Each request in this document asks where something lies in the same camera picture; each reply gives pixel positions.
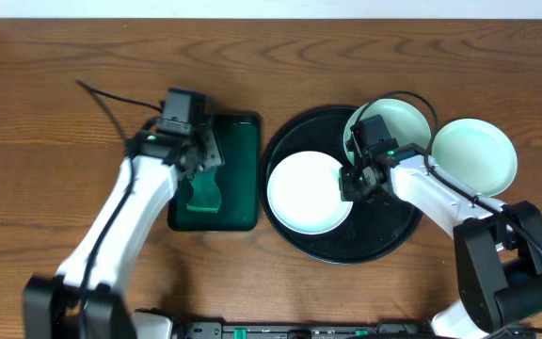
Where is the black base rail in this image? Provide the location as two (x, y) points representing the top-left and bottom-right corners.
(170, 321), (438, 339)

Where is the green scrubbing sponge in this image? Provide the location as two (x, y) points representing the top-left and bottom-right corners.
(186, 168), (222, 213)

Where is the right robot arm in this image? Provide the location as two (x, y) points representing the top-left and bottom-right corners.
(339, 144), (542, 338)

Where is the black rectangular tray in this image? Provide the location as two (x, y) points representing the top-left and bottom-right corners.
(167, 114), (260, 232)

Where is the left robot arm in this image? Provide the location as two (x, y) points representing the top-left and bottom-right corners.
(23, 119), (224, 338)

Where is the black round tray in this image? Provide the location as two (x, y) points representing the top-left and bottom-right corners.
(258, 105), (422, 265)

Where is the white plate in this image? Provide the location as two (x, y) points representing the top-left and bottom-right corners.
(266, 151), (353, 235)
(432, 119), (518, 197)
(343, 99), (431, 165)

